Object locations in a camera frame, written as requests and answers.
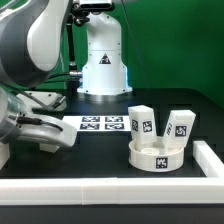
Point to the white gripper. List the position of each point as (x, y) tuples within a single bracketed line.
[(42, 128)]

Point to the white round stool seat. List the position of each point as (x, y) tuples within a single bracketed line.
[(155, 158)]

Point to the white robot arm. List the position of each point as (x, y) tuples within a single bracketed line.
[(30, 38)]

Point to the white marker sheet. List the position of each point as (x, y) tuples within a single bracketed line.
[(98, 123)]

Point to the white obstacle frame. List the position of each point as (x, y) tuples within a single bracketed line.
[(92, 191)]

